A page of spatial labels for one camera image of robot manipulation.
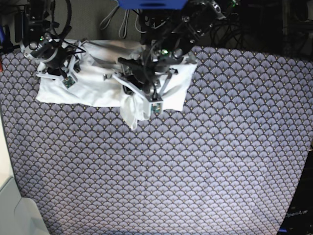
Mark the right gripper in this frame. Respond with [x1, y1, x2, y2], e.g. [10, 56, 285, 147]
[36, 41, 86, 89]

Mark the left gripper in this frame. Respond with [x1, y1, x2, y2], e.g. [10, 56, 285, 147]
[113, 57, 178, 115]

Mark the white T-shirt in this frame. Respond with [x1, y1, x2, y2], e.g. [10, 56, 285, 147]
[36, 40, 198, 130]

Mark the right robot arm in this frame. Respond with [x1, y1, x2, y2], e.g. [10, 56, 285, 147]
[20, 0, 86, 89]

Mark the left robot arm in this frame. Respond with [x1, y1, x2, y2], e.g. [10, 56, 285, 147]
[114, 0, 225, 117]

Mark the blue box overhead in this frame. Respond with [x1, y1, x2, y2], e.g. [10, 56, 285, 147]
[118, 0, 187, 9]

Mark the fan-patterned table cloth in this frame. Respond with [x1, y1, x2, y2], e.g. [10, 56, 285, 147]
[0, 47, 313, 235]

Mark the white plastic bin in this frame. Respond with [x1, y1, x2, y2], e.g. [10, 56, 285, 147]
[0, 177, 49, 235]

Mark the black device at right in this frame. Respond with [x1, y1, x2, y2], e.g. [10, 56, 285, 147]
[278, 151, 313, 235]

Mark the grey looped cable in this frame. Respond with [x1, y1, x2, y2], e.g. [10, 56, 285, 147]
[118, 9, 130, 39]

